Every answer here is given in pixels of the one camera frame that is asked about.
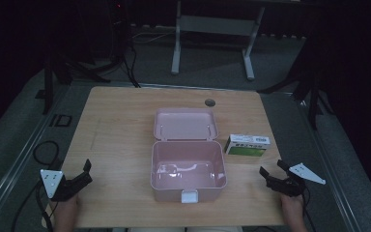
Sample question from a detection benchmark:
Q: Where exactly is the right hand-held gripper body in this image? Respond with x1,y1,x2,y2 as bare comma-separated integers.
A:
266,162,327,198

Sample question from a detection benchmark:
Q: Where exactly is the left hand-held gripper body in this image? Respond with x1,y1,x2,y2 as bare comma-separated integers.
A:
40,169,85,203

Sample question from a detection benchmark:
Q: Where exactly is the green and white medicine box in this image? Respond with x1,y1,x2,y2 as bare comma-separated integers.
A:
223,133,271,159

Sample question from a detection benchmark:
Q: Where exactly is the pink plastic storage box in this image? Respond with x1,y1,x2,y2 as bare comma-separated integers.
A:
150,107,228,205

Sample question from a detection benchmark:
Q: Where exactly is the person's left hand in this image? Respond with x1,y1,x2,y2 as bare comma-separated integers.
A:
55,193,81,223

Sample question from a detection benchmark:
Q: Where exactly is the person's right hand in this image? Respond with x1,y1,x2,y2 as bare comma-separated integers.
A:
279,192,305,222

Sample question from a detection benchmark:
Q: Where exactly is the black metal stand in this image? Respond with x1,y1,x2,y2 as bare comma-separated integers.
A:
35,57,112,116
257,64,334,131

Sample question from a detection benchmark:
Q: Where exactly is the dark equipment tower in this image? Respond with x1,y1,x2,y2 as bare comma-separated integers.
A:
107,0,133,66

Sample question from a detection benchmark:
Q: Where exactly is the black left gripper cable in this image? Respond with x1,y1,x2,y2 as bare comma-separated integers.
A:
11,140,62,232

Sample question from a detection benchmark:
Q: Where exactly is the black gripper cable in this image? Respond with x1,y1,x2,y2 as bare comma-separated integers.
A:
11,140,62,232
302,187,318,232

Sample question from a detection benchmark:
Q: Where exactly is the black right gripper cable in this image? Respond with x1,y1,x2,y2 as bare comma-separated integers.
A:
302,187,318,232

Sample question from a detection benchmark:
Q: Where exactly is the black floor cable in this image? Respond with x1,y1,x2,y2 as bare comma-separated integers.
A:
122,47,142,89

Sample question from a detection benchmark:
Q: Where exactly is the white floor cable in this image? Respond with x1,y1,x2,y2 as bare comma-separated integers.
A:
130,31,177,44

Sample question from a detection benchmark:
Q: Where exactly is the white metal desk frame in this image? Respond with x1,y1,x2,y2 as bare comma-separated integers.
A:
170,0,266,81

